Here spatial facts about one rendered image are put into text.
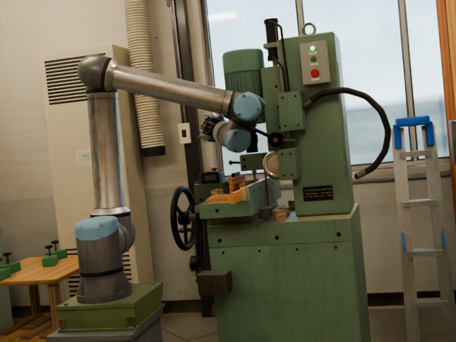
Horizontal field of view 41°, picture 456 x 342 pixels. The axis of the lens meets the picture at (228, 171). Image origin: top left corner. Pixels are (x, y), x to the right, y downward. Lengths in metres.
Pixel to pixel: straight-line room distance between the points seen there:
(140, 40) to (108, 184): 1.83
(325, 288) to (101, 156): 0.99
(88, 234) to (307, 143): 0.93
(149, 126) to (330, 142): 1.72
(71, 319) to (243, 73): 1.17
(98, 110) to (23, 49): 2.30
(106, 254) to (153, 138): 1.86
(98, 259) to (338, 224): 0.90
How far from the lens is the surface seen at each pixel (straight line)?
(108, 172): 2.28
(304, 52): 2.41
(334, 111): 2.45
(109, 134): 2.28
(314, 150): 2.46
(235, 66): 2.56
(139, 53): 3.95
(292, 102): 2.39
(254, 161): 2.58
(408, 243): 3.15
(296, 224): 2.39
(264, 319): 2.50
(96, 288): 2.13
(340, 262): 2.39
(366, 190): 3.86
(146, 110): 3.91
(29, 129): 4.49
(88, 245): 2.12
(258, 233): 2.42
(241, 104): 2.06
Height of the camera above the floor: 1.14
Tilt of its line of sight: 3 degrees down
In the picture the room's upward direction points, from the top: 6 degrees counter-clockwise
